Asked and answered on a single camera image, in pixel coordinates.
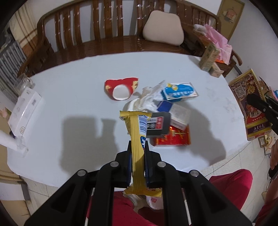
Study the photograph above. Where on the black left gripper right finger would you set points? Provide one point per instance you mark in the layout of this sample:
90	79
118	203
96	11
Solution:
174	184

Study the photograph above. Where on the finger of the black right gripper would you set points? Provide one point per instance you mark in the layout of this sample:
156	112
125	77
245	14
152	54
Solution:
269	107

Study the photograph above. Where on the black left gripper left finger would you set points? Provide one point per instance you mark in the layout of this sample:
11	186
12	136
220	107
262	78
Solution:
115	174

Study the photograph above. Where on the yellow snack bar wrapper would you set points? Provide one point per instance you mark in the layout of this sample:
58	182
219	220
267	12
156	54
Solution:
136	123

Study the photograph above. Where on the blue white medicine box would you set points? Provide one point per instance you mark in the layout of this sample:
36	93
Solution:
175	92

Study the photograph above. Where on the red torn paper cup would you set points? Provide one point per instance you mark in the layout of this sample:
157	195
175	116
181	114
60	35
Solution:
121	89

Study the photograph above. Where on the red gold gift box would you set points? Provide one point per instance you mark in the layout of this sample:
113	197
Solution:
247	92

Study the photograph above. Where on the red flat cigarette box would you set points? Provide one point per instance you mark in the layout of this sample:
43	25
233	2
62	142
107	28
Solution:
175	137

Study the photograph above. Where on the black small box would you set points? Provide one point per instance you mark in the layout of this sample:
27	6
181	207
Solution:
158	125

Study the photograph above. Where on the blue white paper box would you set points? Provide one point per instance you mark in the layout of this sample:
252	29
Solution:
179	115

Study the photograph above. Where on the beige drink carton lying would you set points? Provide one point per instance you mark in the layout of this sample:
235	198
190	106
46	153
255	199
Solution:
215	71

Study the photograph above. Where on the crumpled white tissue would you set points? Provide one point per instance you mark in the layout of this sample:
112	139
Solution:
149	99

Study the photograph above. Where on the pink plastic bag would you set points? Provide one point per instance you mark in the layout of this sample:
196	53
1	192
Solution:
220	42

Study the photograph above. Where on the person's red trousers leg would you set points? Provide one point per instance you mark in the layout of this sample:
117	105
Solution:
234	186

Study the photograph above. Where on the beige drink carton upright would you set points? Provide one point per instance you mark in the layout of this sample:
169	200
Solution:
209	57

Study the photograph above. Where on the white carton on table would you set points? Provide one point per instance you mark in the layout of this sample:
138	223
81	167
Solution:
23	110

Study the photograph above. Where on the clear glass jar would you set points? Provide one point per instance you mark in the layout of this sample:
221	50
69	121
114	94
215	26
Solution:
23	82

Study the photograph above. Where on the beige seat cushion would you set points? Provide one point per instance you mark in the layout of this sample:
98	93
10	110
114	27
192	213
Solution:
164	27

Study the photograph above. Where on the wooden slatted bench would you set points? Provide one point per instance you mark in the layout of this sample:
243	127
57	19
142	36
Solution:
60	40

